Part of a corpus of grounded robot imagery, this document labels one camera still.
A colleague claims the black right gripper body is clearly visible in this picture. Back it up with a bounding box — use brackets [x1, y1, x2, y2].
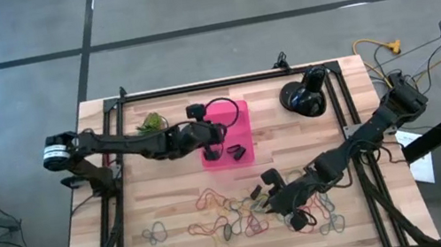
[275, 176, 324, 217]

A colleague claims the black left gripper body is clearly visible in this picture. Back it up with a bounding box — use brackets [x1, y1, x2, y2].
[165, 118, 218, 159]

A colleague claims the large red rubber band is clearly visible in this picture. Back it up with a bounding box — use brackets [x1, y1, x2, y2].
[283, 204, 319, 239]

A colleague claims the black wide rubber band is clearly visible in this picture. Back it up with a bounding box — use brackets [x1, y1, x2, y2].
[225, 142, 249, 163]
[248, 184, 264, 201]

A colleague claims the dark grey oval rubber band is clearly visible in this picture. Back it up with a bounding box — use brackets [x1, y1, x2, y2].
[221, 222, 235, 242]

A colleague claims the yellow rubber band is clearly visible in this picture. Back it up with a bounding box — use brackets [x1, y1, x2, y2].
[210, 226, 231, 247]

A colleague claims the orange-red rubber band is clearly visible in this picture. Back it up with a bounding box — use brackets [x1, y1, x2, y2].
[186, 214, 232, 241]

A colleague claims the pink translucent plastic bin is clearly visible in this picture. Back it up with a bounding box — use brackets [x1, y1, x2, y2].
[192, 96, 259, 174]

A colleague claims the grey-blue rubber band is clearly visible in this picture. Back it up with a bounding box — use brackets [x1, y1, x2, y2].
[313, 190, 348, 237]

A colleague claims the teal rubber band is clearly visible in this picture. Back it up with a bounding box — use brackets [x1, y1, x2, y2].
[228, 192, 259, 213]

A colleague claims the small potted green plant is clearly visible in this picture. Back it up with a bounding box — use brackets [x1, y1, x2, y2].
[132, 110, 170, 137]

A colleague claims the silver mounting plate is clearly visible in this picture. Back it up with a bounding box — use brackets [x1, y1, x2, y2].
[109, 161, 125, 179]
[342, 121, 364, 139]

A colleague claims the black desk lamp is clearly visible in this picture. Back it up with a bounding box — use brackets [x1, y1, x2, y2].
[274, 63, 336, 123]

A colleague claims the white paper sheet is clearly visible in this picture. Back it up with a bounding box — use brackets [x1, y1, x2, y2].
[393, 127, 437, 189]

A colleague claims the black diagonal bar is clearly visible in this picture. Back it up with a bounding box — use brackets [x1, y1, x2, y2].
[397, 111, 441, 166]

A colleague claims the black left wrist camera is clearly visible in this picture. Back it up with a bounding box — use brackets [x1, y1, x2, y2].
[184, 101, 208, 125]

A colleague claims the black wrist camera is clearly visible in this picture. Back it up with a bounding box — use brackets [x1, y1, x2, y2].
[259, 166, 288, 190]
[184, 101, 208, 125]

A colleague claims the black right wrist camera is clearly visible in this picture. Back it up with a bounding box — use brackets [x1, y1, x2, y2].
[259, 166, 288, 190]

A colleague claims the black left wrist camera cable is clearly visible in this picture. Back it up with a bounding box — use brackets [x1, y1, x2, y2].
[201, 94, 244, 132]

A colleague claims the black aluminium table frame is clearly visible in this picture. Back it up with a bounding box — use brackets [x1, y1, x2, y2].
[36, 37, 441, 247]

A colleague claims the yellow extension cord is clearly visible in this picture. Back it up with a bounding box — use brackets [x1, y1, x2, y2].
[351, 32, 409, 95]

